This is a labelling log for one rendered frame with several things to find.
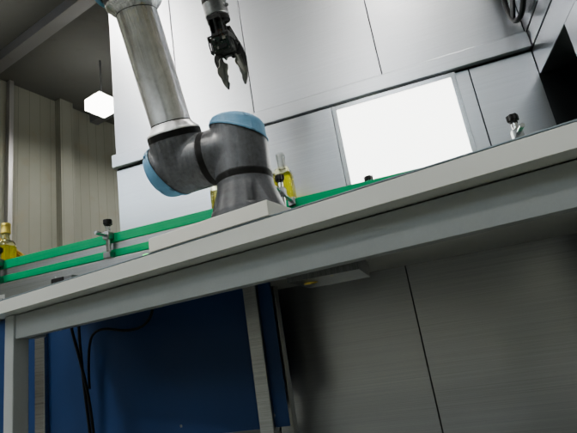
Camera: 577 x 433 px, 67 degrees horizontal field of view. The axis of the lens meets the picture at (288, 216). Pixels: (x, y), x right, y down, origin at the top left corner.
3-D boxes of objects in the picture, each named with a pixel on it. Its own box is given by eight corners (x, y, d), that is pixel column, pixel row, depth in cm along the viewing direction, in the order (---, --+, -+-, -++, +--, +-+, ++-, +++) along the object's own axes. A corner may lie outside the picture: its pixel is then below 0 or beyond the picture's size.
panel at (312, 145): (480, 167, 141) (453, 76, 150) (481, 164, 138) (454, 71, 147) (227, 226, 163) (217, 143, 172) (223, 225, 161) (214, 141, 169)
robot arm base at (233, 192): (266, 206, 77) (259, 155, 79) (196, 226, 82) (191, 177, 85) (300, 221, 90) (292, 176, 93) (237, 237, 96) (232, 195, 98)
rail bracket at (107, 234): (117, 259, 141) (115, 219, 144) (101, 255, 134) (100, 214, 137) (106, 261, 142) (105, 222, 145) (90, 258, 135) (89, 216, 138)
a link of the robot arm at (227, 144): (258, 160, 82) (249, 96, 85) (197, 179, 86) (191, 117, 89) (282, 178, 93) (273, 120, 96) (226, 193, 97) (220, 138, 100)
